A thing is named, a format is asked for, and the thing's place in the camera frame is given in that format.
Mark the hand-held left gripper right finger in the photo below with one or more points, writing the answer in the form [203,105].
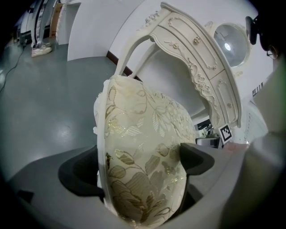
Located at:
[196,159]

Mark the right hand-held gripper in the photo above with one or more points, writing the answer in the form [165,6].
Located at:
[225,133]

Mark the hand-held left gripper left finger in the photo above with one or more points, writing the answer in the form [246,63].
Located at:
[76,172]

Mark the person's right forearm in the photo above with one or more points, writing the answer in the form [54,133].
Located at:
[266,179]

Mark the cream carved dressing table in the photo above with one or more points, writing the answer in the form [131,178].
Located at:
[190,44]

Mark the oval cream-framed mirror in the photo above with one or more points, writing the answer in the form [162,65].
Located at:
[232,47]

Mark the person's eyeglasses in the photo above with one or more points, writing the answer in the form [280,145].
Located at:
[273,52]

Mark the brown cardboard box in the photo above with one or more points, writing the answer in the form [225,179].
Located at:
[56,20]

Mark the black head-mounted camera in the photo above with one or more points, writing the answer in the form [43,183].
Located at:
[252,29]

